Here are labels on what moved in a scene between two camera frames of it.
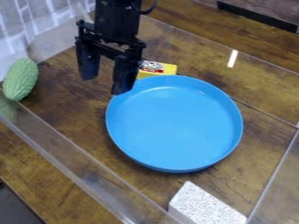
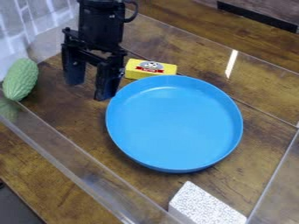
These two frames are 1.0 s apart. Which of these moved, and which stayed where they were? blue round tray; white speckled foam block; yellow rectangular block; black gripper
Moved: black gripper
Stayed: white speckled foam block; yellow rectangular block; blue round tray
